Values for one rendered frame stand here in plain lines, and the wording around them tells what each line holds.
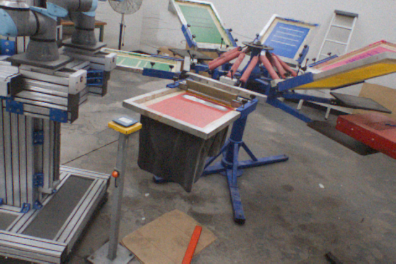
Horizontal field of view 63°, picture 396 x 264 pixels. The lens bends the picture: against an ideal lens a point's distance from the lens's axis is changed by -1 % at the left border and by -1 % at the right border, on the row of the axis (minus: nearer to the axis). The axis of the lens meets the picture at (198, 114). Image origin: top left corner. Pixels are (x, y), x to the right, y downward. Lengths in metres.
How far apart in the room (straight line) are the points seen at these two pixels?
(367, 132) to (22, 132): 2.00
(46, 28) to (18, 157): 0.88
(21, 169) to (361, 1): 5.46
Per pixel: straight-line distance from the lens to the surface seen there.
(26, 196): 2.35
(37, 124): 2.13
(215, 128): 1.83
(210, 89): 2.34
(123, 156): 1.88
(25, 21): 1.62
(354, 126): 2.19
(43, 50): 1.69
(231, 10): 6.73
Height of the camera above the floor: 1.69
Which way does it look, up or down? 21 degrees down
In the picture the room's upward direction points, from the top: 11 degrees clockwise
